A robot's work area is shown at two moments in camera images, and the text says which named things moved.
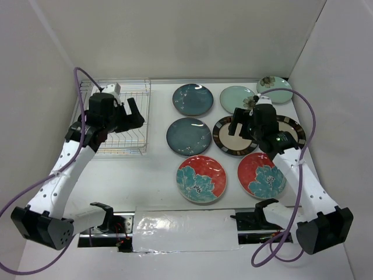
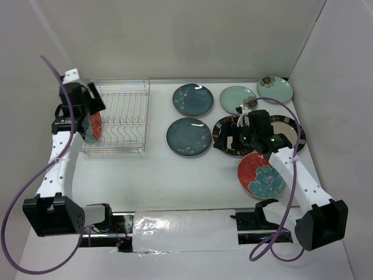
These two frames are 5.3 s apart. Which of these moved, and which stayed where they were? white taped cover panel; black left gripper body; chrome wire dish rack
Moved: black left gripper body
Stayed: chrome wire dish rack; white taped cover panel
